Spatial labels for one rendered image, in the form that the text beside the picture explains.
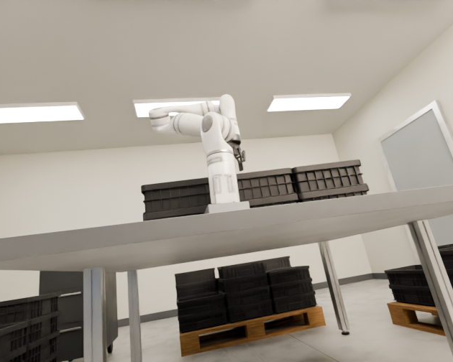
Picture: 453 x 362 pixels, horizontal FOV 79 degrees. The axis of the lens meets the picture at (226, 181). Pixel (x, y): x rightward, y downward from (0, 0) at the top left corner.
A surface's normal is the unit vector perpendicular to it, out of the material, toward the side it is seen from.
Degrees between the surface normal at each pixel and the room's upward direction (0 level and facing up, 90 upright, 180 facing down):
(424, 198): 90
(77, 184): 90
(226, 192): 90
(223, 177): 90
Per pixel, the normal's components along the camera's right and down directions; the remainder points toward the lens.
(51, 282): 0.17, -0.31
